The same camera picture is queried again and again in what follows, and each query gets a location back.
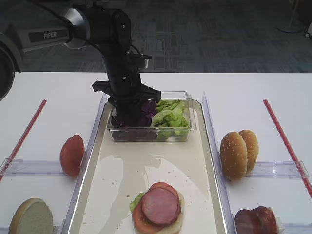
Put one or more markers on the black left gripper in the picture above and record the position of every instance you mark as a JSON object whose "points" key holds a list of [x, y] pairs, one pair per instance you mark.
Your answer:
{"points": [[127, 94]]}

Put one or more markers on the grey left Piper robot arm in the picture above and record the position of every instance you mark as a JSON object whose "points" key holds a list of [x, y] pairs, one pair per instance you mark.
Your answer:
{"points": [[108, 31]]}

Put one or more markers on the green lettuce leaves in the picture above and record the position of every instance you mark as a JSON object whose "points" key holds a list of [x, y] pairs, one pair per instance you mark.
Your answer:
{"points": [[170, 114]]}

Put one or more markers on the upright tomato slice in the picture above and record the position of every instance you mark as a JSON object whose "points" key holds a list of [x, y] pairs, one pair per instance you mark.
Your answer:
{"points": [[71, 155]]}

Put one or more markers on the lettuce under burger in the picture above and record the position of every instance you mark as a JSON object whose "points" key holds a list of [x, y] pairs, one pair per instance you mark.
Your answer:
{"points": [[135, 202]]}

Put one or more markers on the tomato slice on burger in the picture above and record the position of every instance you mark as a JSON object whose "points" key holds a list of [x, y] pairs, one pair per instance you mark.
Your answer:
{"points": [[159, 185]]}

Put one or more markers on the clear tomato pusher track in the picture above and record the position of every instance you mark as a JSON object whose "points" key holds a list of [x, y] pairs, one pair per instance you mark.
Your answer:
{"points": [[17, 167]]}

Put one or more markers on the front dark meat slice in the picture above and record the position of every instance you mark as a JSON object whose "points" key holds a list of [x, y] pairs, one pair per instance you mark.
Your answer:
{"points": [[248, 222]]}

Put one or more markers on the dark meat slice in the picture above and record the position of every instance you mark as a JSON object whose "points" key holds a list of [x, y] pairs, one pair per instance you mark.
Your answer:
{"points": [[267, 220], [248, 222]]}

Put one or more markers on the rear dark meat slice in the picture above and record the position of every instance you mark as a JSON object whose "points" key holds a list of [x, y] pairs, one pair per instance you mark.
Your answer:
{"points": [[267, 220]]}

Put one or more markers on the purple cabbage leaves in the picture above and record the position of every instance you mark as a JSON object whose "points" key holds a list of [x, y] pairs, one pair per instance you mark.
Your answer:
{"points": [[135, 128]]}

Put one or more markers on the clear plastic salad container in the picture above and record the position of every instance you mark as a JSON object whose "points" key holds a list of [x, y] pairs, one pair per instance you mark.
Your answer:
{"points": [[168, 95]]}

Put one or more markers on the silver metal tray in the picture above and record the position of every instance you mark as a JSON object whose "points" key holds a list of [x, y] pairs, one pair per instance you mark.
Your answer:
{"points": [[119, 171]]}

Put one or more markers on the pink ham slice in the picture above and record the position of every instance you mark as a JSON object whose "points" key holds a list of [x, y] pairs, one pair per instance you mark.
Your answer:
{"points": [[160, 206]]}

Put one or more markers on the outer sesame bun half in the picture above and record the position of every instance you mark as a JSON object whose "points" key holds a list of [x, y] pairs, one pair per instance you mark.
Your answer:
{"points": [[233, 156]]}

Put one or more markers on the sesame bun half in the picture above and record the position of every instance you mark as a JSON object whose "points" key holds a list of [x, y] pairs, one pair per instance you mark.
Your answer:
{"points": [[252, 147], [233, 156]]}

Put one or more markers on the inner sesame bun half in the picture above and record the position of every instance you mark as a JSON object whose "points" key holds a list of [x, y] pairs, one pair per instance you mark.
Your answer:
{"points": [[252, 147]]}

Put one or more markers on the upright white bun bottom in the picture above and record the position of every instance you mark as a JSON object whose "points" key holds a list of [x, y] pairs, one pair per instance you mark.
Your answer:
{"points": [[33, 216]]}

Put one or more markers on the clear bun pusher track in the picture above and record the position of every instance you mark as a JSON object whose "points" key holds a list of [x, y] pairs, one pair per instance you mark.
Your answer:
{"points": [[286, 169]]}

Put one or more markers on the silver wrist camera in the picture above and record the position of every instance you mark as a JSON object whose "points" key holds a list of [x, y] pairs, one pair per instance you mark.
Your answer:
{"points": [[142, 60]]}

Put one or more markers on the clear left divider wall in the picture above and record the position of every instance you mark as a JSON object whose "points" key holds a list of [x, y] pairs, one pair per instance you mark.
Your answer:
{"points": [[83, 165]]}

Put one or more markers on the clear divider wall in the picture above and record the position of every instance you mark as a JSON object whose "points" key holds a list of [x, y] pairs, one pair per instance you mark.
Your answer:
{"points": [[228, 219], [83, 165]]}

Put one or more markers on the red left rail strip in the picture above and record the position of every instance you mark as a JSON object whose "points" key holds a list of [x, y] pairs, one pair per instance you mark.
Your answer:
{"points": [[22, 138]]}

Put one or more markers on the red rail strip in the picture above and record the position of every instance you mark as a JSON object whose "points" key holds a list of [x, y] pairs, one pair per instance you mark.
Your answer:
{"points": [[289, 148], [22, 138]]}

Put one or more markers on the clear right divider wall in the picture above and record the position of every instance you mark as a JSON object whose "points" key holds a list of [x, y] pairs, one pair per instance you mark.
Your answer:
{"points": [[228, 219]]}

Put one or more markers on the red right rail strip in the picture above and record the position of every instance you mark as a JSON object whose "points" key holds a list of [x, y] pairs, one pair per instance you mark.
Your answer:
{"points": [[289, 148]]}

